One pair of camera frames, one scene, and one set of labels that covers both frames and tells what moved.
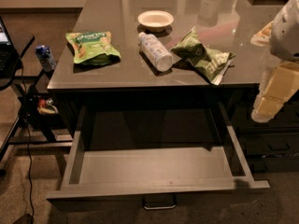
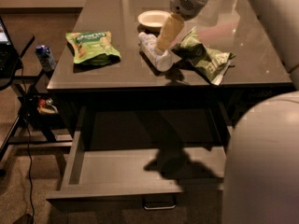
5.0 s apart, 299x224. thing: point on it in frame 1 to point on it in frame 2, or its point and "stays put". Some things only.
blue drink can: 46,57 stays put
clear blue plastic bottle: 157,53 stays put
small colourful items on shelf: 46,106 stays put
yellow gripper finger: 280,81 to 171,31
